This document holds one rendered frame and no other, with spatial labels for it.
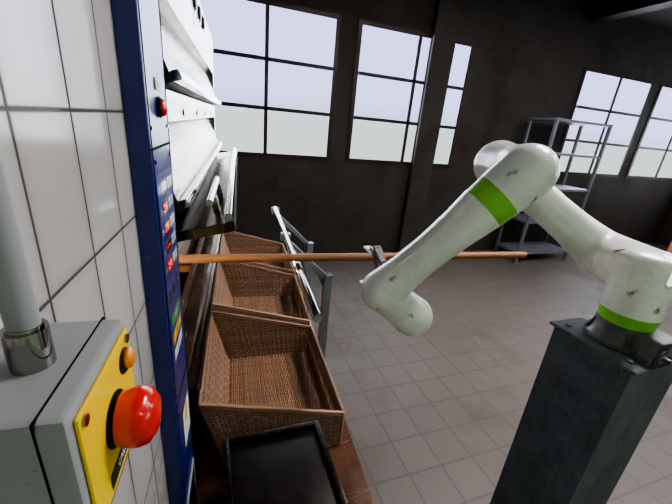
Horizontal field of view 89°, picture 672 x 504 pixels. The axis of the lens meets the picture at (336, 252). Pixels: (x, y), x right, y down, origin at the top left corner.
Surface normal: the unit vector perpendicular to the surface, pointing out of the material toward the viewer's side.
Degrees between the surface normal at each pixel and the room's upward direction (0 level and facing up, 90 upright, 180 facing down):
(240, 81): 90
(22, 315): 90
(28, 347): 90
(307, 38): 90
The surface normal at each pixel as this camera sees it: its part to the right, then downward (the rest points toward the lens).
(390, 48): 0.33, 0.36
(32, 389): 0.09, -0.93
